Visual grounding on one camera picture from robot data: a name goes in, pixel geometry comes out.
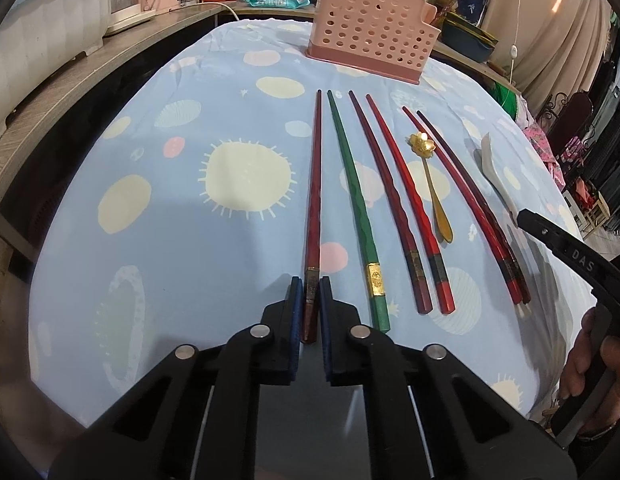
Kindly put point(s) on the wooden counter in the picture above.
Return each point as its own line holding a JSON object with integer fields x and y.
{"x": 64, "y": 90}

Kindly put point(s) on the white ceramic spoon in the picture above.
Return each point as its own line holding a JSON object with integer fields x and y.
{"x": 495, "y": 170}

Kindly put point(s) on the green bag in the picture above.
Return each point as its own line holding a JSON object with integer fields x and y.
{"x": 505, "y": 97}

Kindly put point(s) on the thin dark purple chopstick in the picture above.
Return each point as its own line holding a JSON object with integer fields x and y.
{"x": 465, "y": 170}

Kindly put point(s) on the small white stool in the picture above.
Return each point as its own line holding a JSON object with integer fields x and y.
{"x": 595, "y": 215}

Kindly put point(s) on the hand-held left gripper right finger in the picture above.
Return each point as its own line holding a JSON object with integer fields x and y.
{"x": 327, "y": 330}

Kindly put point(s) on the person's right hand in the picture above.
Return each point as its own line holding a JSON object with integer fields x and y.
{"x": 577, "y": 360}

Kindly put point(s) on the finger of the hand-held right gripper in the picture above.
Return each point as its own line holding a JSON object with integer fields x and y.
{"x": 565, "y": 240}

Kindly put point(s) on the pink perforated utensil holder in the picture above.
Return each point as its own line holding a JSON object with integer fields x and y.
{"x": 370, "y": 25}

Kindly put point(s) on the dark red chopstick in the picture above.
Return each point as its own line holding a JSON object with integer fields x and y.
{"x": 315, "y": 185}

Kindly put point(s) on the wet wipes packet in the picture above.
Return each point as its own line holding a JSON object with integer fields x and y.
{"x": 275, "y": 1}

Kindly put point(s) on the white plastic bin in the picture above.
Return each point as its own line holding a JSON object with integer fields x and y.
{"x": 39, "y": 35}

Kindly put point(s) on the green chopstick gold band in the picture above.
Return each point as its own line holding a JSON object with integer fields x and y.
{"x": 352, "y": 185}

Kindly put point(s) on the beige curtain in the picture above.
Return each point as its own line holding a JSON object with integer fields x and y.
{"x": 550, "y": 25}

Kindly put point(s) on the dark blue bowl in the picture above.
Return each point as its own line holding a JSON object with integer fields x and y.
{"x": 472, "y": 42}

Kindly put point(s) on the thin red chopstick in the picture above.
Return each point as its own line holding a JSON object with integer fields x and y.
{"x": 452, "y": 175}

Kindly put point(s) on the pink floral cloth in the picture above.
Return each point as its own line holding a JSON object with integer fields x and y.
{"x": 540, "y": 145}

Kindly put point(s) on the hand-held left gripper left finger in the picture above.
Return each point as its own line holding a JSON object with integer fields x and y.
{"x": 296, "y": 330}

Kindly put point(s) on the gold flower spoon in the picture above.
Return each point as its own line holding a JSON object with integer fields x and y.
{"x": 432, "y": 190}

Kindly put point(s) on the red chopstick black band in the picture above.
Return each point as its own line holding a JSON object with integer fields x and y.
{"x": 407, "y": 180}

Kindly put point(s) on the maroon chopstick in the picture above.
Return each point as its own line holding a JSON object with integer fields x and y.
{"x": 385, "y": 180}

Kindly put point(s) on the dark metal chair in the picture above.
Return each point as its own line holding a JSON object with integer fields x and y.
{"x": 570, "y": 125}

